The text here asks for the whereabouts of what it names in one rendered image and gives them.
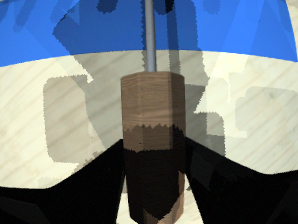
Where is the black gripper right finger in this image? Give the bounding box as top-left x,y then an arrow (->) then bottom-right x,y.
185,136 -> 298,224

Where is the blue flat strip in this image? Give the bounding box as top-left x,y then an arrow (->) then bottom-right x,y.
0,0 -> 298,67

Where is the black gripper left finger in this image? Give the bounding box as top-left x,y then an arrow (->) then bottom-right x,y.
0,139 -> 126,224

